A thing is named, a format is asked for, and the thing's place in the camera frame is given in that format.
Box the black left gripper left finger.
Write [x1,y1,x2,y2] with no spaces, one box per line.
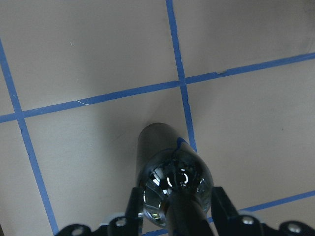
[125,187,144,236]

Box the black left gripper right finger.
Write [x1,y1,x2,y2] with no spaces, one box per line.
[211,187,239,236]

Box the dark wine bottle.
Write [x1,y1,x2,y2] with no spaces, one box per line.
[136,123,214,236]

